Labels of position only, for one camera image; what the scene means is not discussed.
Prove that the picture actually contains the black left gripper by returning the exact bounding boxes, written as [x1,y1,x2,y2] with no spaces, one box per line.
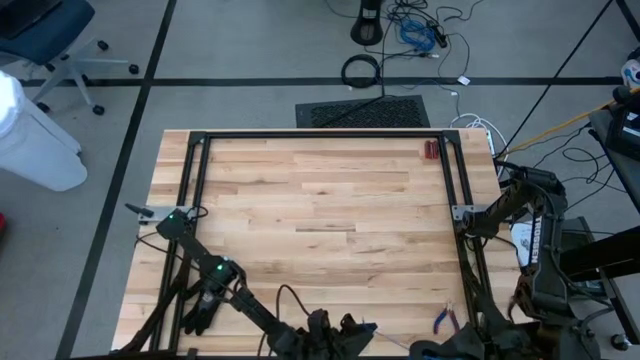
[304,308,379,360]

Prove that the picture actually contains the red and blue pliers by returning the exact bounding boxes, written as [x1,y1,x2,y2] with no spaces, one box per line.
[433,301,462,335]

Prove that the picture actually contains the grey metal mounting plate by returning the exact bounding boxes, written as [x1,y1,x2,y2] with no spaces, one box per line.
[451,203,476,222]
[144,204,194,222]

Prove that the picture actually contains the black box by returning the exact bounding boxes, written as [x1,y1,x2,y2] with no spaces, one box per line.
[560,216,595,252]

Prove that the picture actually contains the black stand beam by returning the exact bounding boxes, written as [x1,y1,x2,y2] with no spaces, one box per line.
[559,224,640,352]

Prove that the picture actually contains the black glove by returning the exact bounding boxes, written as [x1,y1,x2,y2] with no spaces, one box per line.
[182,284,224,337]

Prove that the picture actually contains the black floor mat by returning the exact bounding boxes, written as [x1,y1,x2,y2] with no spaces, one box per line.
[295,95,432,130]

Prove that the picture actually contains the black equipment desk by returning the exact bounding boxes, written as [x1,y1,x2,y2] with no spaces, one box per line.
[588,84,640,214]

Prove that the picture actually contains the small black lever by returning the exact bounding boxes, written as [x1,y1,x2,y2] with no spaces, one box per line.
[124,202,155,219]

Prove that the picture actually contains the thin black slanted pole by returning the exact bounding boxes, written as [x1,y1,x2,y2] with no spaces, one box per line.
[497,0,615,159]

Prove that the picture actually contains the black cylindrical stand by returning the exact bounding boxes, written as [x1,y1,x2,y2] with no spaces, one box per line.
[349,0,385,47]

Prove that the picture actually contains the black power strip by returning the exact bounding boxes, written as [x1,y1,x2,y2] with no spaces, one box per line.
[427,20,449,49]

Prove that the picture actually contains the white waste bin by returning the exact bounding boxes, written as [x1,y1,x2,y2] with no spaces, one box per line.
[0,69,89,193]

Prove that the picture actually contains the grey office chair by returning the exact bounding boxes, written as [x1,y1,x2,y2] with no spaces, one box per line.
[0,0,141,117]

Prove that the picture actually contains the black cable loop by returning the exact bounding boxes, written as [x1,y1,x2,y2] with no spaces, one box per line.
[256,283,312,360]

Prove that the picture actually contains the black aluminium table frame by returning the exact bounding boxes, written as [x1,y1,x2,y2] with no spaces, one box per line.
[149,128,501,360]

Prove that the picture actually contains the white power strip cable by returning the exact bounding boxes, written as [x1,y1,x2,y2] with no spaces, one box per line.
[448,112,510,169]

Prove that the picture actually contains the yellow cable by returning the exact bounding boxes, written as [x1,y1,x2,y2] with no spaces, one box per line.
[493,85,640,160]

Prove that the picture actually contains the black coiled cable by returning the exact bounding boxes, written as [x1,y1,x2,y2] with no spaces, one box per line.
[340,53,383,90]

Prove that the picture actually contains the blue coiled cable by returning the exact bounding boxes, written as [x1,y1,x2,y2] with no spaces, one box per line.
[397,17,438,53]

